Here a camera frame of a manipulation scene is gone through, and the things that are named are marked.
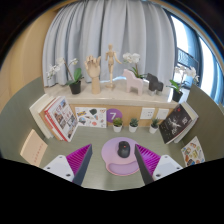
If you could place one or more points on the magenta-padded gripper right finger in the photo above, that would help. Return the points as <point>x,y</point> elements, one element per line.
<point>165,166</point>

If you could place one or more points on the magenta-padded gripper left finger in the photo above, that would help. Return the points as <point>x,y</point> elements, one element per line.
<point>61,166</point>

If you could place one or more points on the black computer mouse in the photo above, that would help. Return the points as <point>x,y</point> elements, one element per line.
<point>123,149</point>

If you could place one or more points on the purple mouse pad, wrist rest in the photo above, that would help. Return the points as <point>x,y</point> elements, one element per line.
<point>111,156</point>

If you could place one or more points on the colourful illustrated card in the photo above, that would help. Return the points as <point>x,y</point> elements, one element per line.
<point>192,152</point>

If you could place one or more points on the beige book, red lettering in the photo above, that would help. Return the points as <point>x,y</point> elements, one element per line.
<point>33,149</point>

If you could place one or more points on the small plant, white pot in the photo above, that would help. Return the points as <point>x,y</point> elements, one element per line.
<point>117,128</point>
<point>153,129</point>
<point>133,128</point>

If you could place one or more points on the black-cover book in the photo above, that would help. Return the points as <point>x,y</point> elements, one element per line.
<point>175,123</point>

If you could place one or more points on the white book, photo cover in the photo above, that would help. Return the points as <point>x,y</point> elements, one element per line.
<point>65,118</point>

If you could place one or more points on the white illustrated sticker sheet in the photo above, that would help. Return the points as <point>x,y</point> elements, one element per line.
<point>90,117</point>

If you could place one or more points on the grey-green desk partition panel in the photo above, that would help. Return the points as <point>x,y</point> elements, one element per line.
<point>210,120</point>
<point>15,116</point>

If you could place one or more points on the white orchid, black pot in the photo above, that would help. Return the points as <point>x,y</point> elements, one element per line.
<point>75,87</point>
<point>177,96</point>

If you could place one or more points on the round purple number sign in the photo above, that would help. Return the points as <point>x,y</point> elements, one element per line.
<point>114,115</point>

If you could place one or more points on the wooden desk shelf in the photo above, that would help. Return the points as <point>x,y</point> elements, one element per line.
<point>110,98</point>

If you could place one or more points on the black wooden horse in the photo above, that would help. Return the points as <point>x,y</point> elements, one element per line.
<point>155,83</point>

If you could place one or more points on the white orchid plant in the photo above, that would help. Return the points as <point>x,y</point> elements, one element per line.
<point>131,58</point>

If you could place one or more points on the wooden artist mannequin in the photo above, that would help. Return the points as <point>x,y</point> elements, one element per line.
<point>111,60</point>

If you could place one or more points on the grey curtain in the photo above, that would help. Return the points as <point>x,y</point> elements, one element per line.
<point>100,30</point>

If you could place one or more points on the white wall socket plate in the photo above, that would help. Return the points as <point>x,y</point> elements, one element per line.
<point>162,114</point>
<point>147,113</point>

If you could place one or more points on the window with dark frame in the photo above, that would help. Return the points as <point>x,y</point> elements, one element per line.
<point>203,60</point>

